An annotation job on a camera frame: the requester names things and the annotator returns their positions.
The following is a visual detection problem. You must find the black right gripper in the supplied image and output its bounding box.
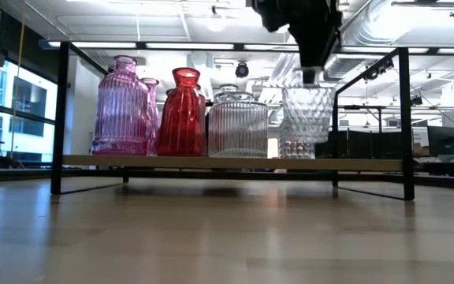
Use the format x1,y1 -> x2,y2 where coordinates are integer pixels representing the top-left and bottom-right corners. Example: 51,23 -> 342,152
288,9 -> 343,85

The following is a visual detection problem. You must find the wide clear diamond-pattern vase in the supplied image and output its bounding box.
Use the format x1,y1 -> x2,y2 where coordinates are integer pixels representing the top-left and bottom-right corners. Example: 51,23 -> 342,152
281,86 -> 337,145

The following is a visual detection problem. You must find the clear square glass vase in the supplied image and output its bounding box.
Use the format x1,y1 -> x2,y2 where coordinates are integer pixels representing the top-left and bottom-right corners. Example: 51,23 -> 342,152
278,137 -> 317,159

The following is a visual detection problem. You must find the clear ribbed cylinder vase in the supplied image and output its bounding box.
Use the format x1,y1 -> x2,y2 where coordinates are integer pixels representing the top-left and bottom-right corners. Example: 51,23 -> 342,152
207,91 -> 270,159

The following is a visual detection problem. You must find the red square-base glass vase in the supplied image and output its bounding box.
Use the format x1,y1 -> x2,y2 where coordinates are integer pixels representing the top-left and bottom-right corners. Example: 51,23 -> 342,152
155,67 -> 205,157

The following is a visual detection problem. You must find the pink glass vase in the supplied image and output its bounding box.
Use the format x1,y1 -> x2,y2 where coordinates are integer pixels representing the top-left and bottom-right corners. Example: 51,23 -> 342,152
142,77 -> 162,156

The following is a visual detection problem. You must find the large pink ribbed bottle vase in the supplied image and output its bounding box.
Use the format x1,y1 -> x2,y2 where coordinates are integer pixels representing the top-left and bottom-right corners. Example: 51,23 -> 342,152
91,54 -> 150,156

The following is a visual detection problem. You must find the dark desk partition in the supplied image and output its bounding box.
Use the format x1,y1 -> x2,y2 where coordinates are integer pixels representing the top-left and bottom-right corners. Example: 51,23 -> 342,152
315,129 -> 427,159

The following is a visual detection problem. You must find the overhead LED light bar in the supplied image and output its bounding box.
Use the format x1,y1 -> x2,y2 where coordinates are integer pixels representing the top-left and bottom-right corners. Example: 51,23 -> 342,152
39,39 -> 454,55

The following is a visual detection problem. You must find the black computer monitor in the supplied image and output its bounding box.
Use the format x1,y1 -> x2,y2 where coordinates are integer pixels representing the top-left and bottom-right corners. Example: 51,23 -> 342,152
426,125 -> 454,155

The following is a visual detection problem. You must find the large window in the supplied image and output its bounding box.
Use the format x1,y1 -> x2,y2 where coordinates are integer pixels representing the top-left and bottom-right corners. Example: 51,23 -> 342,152
0,58 -> 58,163

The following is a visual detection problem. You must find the black overhead camera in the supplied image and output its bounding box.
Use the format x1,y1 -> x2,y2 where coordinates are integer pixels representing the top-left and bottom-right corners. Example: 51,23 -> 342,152
234,62 -> 251,79

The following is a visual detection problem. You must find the silver ventilation duct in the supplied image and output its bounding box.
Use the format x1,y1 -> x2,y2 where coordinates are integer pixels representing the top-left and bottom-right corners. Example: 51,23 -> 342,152
340,0 -> 454,47

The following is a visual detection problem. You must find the wooden shelf with black frame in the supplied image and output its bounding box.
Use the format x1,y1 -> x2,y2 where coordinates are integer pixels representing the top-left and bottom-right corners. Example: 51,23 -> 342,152
50,40 -> 416,201

